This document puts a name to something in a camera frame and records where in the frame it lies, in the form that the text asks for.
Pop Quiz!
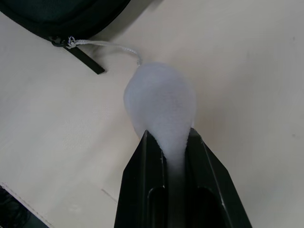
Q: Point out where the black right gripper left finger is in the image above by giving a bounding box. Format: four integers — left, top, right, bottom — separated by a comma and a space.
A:
114, 129, 172, 228

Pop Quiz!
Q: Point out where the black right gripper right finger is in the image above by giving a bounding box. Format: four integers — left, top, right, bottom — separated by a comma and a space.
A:
181, 126, 253, 228

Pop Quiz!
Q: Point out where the white fluffy pompom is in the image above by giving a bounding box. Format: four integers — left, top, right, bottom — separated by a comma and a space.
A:
123, 61, 197, 181

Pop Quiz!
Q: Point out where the white zipper pull cord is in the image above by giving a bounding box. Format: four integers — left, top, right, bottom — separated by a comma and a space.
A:
67, 36, 142, 67

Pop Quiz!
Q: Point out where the black laptop bag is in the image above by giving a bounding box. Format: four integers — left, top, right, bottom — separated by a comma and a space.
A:
0, 0, 132, 47

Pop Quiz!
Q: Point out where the black zipper pull tab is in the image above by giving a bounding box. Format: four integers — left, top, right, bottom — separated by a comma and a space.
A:
66, 43, 105, 75

